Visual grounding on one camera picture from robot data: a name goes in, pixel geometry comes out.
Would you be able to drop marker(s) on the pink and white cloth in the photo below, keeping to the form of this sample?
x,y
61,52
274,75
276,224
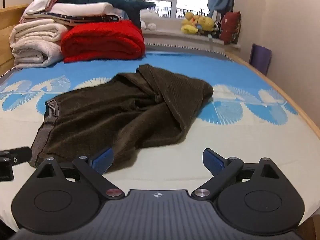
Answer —
x,y
42,1

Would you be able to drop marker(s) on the purple mat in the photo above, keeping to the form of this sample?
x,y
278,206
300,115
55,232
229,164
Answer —
x,y
260,60

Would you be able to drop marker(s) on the navy trimmed folded bedding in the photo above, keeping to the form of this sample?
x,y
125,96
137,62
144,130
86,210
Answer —
x,y
100,18

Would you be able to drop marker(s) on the red patterned cushion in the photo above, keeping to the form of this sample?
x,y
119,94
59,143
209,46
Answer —
x,y
230,27

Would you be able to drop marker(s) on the yellow duck plush toy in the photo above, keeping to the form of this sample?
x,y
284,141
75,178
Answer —
x,y
190,27

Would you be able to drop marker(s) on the wooden bed frame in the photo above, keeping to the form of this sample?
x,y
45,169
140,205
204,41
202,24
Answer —
x,y
316,130

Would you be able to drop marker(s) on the red folded blanket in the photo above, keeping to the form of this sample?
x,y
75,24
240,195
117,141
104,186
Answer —
x,y
105,42

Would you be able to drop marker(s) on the white window sill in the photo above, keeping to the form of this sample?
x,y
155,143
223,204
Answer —
x,y
175,36

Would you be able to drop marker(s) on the cream folded quilt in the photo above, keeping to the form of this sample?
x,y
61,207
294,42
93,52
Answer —
x,y
32,45

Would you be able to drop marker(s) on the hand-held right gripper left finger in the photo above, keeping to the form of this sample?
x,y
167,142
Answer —
x,y
102,161

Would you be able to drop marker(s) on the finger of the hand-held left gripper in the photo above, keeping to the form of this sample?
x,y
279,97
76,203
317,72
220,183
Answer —
x,y
15,152

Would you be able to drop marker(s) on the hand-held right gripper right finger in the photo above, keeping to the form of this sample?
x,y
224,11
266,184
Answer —
x,y
212,162

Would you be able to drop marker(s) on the blue and white bed sheet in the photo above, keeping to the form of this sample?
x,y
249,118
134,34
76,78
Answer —
x,y
250,135

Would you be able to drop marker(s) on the yellow square plush toy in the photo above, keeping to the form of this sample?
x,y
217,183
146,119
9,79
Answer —
x,y
206,23

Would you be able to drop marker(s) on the wooden headboard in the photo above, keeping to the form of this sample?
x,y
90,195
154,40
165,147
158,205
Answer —
x,y
6,30

